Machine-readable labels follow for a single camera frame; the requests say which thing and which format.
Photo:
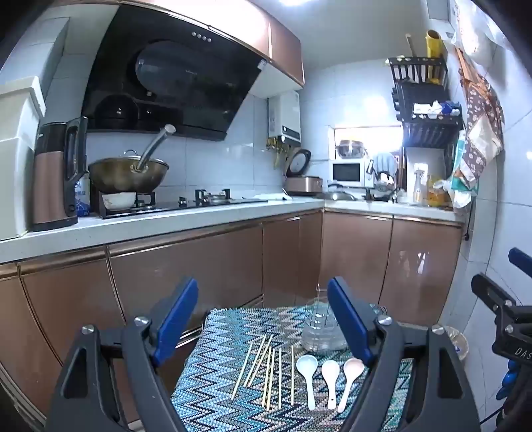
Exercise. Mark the clear utensil holder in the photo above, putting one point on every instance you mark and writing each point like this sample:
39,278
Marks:
322,332

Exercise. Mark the trash bin with bag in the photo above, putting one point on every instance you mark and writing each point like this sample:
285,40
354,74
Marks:
457,342

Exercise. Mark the metal wok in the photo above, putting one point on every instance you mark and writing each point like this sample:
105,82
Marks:
124,176

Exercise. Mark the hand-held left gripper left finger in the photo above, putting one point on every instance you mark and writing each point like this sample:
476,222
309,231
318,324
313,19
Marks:
178,315

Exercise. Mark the zigzag patterned table mat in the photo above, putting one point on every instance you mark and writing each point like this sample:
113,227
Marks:
216,374

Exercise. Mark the crumpled plastic bag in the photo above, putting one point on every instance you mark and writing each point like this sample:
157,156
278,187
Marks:
461,182

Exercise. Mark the black dish rack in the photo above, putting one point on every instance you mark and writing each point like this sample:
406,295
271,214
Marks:
424,128

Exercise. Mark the patterned hanging apron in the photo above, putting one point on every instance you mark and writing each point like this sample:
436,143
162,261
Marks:
482,120

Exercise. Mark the black range hood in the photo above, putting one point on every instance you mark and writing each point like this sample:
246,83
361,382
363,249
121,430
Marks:
174,74

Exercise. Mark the long white ceramic spoon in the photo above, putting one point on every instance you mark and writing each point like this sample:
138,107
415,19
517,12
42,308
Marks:
350,374

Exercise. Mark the brown lower cabinets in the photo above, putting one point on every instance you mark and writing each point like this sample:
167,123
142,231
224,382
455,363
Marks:
232,266

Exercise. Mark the row of bamboo chopsticks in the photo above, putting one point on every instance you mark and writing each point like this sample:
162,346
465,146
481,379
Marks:
270,374

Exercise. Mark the brown electric kettle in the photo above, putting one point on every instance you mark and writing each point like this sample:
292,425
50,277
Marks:
52,178

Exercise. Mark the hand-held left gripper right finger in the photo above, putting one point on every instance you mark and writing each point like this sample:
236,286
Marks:
349,320

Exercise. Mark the metal basin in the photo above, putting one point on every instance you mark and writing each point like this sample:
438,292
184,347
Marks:
341,195

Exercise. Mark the yellow container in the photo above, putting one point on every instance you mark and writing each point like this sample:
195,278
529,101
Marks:
433,50

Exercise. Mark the white appliance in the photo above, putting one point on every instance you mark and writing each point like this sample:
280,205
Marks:
16,158

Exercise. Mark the person's right hand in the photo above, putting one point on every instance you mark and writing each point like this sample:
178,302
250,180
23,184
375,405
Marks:
509,382

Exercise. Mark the clear spray bottle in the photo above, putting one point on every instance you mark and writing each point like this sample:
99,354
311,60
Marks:
418,191

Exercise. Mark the brown rice cooker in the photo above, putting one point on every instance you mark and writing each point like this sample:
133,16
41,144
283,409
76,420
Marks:
303,182

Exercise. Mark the pale blue ceramic spoon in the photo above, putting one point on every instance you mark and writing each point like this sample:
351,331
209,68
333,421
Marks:
306,369

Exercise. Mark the black gas stove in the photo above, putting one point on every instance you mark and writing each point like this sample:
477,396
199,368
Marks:
166,205

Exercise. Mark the white microwave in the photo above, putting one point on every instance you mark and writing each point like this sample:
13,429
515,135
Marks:
347,172

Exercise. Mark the orange liquid bottle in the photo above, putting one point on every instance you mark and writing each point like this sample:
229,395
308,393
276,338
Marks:
436,195

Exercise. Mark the blue label bottle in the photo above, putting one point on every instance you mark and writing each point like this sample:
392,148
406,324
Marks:
83,199

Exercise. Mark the white bowl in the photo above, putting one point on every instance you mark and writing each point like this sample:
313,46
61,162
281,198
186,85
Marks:
118,200

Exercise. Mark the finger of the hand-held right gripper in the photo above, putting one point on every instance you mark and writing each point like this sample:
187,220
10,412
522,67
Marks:
492,290
521,257

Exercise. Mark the grey towel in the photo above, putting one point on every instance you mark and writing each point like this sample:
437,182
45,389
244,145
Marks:
384,163

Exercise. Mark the white water heater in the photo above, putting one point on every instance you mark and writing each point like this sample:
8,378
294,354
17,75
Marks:
284,116

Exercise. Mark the small white ceramic spoon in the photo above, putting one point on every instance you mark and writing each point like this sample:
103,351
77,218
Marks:
331,374

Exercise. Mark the pot with lid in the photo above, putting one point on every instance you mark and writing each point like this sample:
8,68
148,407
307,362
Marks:
351,149

